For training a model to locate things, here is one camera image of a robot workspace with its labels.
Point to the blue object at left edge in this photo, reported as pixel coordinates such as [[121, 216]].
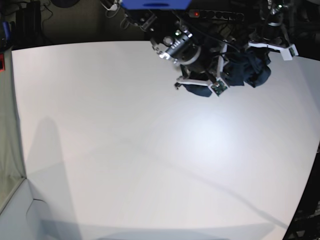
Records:
[[7, 30]]

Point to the red object at left edge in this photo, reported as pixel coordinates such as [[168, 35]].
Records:
[[2, 62]]

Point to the dark blue t-shirt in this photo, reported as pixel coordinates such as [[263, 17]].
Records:
[[250, 67]]

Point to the black power strip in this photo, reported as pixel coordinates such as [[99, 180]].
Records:
[[216, 15]]

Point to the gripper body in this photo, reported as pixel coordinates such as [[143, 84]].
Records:
[[197, 59]]

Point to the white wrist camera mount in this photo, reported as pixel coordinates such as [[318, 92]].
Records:
[[280, 43], [211, 82]]

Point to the blue box overhead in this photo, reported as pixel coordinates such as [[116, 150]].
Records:
[[155, 4]]

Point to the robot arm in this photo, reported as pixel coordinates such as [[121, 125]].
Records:
[[276, 16], [176, 39]]

